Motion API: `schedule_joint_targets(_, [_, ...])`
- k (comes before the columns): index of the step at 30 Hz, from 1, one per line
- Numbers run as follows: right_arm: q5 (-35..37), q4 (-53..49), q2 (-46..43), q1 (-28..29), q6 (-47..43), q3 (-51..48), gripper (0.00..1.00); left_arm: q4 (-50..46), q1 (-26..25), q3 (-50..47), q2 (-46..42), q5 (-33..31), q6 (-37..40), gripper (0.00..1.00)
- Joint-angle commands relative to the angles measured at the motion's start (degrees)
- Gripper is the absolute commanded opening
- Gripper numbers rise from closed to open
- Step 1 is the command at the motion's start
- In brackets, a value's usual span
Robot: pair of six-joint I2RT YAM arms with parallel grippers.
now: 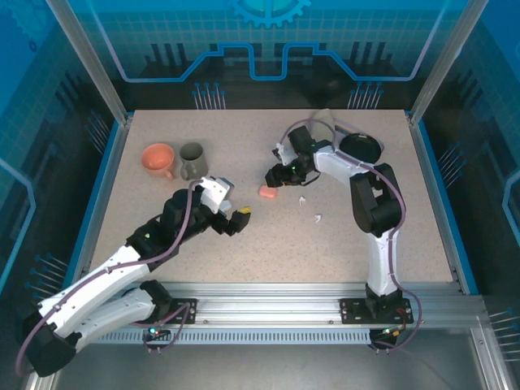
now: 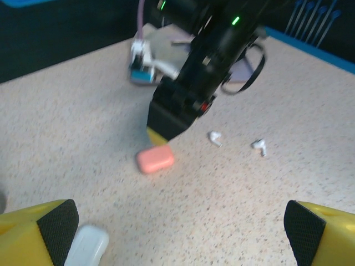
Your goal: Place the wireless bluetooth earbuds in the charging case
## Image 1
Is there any slotted grey cable duct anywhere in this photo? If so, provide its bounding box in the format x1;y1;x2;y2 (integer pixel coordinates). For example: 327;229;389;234
87;329;377;345

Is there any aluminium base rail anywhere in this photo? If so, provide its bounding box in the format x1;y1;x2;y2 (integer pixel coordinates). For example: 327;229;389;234
154;281;488;329

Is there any aluminium floor strut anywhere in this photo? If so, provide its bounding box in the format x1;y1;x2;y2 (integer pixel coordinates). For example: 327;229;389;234
470;324;513;390

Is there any lavender plastic tray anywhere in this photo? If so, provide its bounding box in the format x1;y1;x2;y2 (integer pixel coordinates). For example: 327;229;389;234
332;118;386;163

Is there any beige folded cloth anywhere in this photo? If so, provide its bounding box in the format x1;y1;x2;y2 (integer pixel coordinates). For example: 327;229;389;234
310;108;338;143

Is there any grey ceramic mug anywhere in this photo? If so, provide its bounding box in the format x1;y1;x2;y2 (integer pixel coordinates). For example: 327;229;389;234
179;141;210;181

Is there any small circuit board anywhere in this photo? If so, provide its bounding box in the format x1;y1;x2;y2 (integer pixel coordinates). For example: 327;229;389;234
370;324;408;341
142;326;172;341

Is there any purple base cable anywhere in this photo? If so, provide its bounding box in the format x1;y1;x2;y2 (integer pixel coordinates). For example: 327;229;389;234
371;304;423;355
132;301;193;355

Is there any black round plate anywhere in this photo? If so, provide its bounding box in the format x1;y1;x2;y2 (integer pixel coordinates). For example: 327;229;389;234
339;132;384;164

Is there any orange ceramic mug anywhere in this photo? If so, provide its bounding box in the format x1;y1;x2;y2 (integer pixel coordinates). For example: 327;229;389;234
140;142;176;180

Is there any aluminium table side rail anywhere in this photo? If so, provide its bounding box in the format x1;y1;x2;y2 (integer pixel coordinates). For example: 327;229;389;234
67;115;133;296
407;113;480;296

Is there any aluminium frame post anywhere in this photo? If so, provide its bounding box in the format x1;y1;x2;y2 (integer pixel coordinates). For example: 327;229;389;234
407;0;485;125
45;0;133;125

